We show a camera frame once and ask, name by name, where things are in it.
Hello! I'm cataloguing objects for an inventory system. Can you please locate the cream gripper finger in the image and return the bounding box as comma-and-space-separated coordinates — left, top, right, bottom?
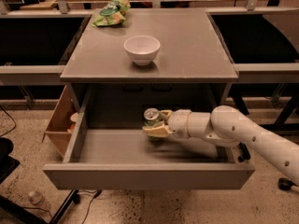
160, 110, 173, 120
142, 124, 171, 138

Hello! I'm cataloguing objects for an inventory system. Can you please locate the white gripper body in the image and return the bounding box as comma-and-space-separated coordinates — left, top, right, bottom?
167, 109, 192, 138

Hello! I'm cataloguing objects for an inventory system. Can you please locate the green soda can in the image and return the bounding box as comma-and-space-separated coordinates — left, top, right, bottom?
143, 108, 163, 126

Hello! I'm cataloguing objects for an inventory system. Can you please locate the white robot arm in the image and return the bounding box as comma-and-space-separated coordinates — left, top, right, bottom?
142, 105, 299, 185

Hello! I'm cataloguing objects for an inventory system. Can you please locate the grey open top drawer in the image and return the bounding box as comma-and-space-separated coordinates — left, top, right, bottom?
43, 85, 254, 190

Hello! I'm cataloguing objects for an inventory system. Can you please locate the grey cabinet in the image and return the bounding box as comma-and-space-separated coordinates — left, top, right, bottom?
61, 8, 238, 129

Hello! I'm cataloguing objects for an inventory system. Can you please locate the white bowl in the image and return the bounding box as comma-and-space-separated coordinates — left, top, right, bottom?
123, 35, 161, 65

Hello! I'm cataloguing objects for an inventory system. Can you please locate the cardboard box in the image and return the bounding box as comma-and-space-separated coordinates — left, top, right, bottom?
45, 87, 77, 157

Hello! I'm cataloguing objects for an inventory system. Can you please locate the green chip bag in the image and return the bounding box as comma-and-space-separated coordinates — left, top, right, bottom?
93, 0, 131, 27

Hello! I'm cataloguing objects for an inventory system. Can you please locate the black caster wheel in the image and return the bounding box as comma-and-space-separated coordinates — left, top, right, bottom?
278, 177, 295, 191

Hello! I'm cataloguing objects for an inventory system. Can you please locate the clear plastic bottle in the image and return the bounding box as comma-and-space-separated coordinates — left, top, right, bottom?
22, 190, 51, 212

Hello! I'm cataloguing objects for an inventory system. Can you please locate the black chair base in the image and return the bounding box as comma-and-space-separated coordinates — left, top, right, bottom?
0, 137, 80, 224

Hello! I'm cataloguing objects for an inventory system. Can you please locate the black drawer rail bar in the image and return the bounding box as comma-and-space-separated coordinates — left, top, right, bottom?
238, 143, 250, 162

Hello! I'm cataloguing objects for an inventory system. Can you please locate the black cable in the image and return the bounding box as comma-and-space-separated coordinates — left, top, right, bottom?
80, 189, 104, 224

